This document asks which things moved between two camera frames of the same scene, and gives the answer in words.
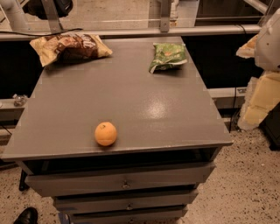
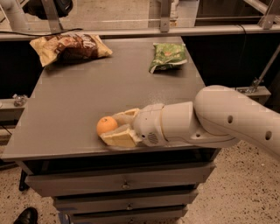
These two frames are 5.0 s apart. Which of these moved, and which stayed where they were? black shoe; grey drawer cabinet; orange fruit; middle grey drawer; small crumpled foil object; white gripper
Moved: white gripper; orange fruit
Stayed: small crumpled foil object; black shoe; middle grey drawer; grey drawer cabinet
